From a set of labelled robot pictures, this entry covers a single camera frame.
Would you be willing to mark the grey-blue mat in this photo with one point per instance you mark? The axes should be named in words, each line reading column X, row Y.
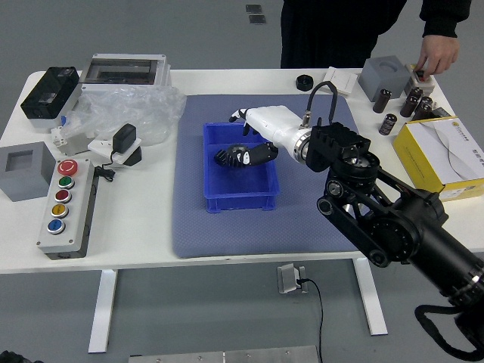
column 264, row 234

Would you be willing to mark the grey windowed distribution box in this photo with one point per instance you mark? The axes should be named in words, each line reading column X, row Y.
column 121, row 72

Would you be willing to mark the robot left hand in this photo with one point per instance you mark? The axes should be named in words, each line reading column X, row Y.
column 10, row 358

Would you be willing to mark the white circuit breaker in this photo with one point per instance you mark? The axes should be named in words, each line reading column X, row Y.
column 75, row 145

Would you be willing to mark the black power adapter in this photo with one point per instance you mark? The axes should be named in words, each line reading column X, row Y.
column 125, row 138

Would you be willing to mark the blue plastic box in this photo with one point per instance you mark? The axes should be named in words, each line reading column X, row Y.
column 242, row 185

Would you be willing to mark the grey five-button control box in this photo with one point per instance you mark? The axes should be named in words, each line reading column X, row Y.
column 75, row 211

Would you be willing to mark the clear plastic bag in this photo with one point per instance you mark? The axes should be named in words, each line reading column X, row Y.
column 143, row 102

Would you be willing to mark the small blue part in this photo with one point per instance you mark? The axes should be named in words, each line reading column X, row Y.
column 64, row 120

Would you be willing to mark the small black component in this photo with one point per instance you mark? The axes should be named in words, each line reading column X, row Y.
column 441, row 112

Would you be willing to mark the black round knob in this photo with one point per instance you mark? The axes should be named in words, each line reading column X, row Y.
column 303, row 82

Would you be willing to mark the white table leg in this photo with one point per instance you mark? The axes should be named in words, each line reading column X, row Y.
column 372, row 302
column 104, row 310

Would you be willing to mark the white socket block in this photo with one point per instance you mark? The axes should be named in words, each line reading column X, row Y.
column 99, row 146

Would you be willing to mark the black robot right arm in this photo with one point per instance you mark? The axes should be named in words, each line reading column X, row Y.
column 416, row 227

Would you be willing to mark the grey metal plate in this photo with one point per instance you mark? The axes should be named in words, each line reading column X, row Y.
column 227, row 356

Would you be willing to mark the white wall switch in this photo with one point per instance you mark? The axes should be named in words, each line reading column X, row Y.
column 346, row 81

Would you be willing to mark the grey block with round recess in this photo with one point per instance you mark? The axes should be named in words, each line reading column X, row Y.
column 374, row 79

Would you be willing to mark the person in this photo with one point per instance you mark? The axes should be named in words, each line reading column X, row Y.
column 332, row 34

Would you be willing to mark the small black gear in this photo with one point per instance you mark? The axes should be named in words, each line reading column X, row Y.
column 219, row 157

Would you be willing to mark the grey cube with square recess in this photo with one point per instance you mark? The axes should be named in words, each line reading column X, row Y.
column 34, row 181

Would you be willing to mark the silver floor socket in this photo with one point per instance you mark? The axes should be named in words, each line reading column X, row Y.
column 287, row 278

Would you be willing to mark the white-shelled robot right hand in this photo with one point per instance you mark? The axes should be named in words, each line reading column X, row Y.
column 272, row 123

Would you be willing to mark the person's left forearm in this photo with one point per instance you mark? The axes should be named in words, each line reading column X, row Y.
column 440, row 19

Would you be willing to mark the dark floor cover plate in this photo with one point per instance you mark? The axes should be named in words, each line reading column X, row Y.
column 257, row 19
column 253, row 8

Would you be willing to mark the grey switch box red button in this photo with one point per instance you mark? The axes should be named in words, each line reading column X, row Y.
column 419, row 81

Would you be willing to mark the yellow and white cardboard box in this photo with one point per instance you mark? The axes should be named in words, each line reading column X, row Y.
column 435, row 151

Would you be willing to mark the black-lidded white enclosure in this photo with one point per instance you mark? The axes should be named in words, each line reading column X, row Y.
column 49, row 90

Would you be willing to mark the person's left hand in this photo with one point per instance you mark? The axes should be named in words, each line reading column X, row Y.
column 440, row 53

